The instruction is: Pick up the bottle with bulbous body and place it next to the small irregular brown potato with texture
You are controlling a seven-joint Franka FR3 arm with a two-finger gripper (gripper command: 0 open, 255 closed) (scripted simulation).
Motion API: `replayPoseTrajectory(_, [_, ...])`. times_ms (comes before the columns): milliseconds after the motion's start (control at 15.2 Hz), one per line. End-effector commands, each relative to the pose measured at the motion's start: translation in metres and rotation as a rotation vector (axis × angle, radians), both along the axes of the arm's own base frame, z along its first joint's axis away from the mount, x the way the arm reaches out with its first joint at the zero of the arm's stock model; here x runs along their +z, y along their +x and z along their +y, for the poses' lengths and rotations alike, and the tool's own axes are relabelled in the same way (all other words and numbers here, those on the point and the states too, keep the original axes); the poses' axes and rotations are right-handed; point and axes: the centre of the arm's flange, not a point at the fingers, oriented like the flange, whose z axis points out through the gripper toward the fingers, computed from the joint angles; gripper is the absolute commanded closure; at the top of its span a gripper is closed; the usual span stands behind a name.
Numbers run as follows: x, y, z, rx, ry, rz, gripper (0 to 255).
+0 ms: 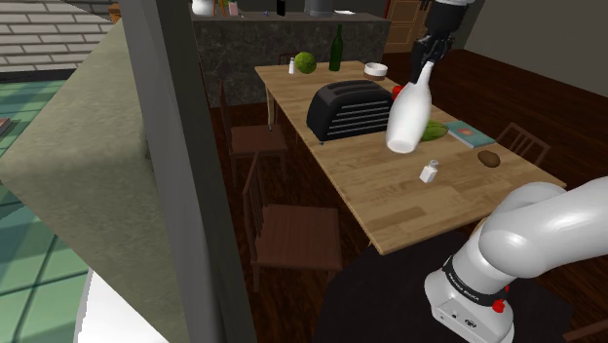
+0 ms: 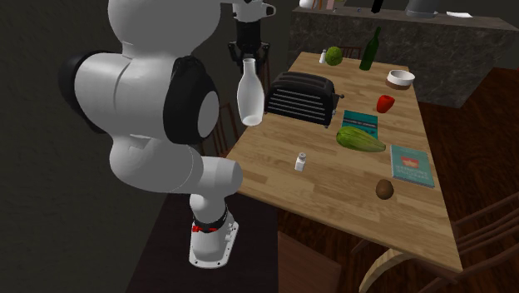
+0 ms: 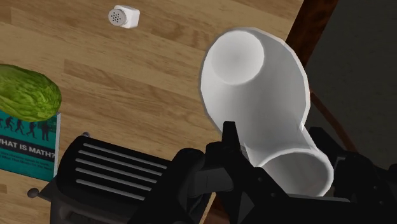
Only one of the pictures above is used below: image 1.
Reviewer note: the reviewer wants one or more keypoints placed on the dark stone kitchen counter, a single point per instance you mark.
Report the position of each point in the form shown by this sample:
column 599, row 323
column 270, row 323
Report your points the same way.
column 247, row 52

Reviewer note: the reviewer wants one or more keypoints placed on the brown potato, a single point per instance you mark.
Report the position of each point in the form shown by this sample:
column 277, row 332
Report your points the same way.
column 489, row 159

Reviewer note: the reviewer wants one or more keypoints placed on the red fruit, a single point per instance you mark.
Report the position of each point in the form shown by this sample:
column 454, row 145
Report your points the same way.
column 396, row 91

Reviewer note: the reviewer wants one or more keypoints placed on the dark brown wooden chair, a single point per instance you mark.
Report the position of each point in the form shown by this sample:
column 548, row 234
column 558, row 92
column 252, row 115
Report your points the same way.
column 299, row 237
column 256, row 140
column 522, row 140

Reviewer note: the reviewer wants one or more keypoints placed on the white shaker with grey cap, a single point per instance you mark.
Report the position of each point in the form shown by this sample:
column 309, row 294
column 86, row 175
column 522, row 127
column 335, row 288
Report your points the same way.
column 428, row 173

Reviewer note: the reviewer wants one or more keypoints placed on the brown wooden door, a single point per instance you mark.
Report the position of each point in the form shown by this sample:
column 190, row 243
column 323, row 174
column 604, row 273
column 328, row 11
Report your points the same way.
column 403, row 28

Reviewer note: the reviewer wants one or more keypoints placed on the dark robot stand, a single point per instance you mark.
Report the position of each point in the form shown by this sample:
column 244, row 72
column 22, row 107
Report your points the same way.
column 380, row 294

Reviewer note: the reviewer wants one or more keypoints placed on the teal book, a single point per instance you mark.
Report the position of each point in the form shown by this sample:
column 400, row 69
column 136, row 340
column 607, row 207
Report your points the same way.
column 470, row 134

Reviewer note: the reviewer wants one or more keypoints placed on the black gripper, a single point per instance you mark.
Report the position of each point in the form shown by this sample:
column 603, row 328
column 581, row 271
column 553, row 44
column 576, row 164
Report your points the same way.
column 444, row 21

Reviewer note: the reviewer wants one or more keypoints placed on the white bowl with brown base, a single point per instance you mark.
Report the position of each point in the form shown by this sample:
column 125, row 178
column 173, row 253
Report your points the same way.
column 376, row 70

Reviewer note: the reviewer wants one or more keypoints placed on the white bottle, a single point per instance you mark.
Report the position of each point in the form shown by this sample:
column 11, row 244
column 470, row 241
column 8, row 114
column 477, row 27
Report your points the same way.
column 409, row 114

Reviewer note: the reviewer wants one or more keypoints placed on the green striped vegetable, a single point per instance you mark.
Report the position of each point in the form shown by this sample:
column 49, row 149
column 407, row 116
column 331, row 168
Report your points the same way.
column 437, row 131

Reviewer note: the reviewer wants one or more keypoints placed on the green round fruit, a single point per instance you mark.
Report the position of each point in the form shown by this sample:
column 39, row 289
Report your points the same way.
column 305, row 62

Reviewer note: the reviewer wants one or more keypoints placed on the small white shaker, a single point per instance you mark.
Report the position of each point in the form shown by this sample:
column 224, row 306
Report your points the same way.
column 291, row 67

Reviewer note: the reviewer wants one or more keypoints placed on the black toaster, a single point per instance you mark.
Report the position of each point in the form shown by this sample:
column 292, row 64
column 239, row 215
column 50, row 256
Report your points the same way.
column 349, row 111

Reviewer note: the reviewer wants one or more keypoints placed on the wooden dining table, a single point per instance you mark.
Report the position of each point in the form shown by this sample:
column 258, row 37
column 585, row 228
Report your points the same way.
column 380, row 194

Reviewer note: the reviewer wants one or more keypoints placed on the dark green glass bottle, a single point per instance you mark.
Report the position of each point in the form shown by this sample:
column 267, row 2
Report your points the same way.
column 336, row 52

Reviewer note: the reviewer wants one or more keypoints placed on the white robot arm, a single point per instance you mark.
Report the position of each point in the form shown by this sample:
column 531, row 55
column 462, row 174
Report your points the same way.
column 546, row 228

